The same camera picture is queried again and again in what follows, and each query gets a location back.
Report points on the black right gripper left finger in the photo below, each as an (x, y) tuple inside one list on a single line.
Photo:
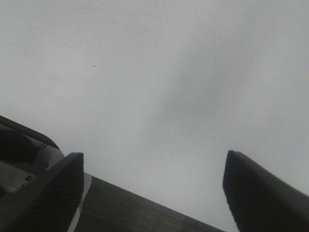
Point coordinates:
[(47, 204)]

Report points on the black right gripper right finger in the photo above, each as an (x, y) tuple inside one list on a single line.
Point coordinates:
[(261, 202)]

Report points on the dark robot base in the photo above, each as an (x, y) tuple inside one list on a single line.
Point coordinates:
[(26, 154)]

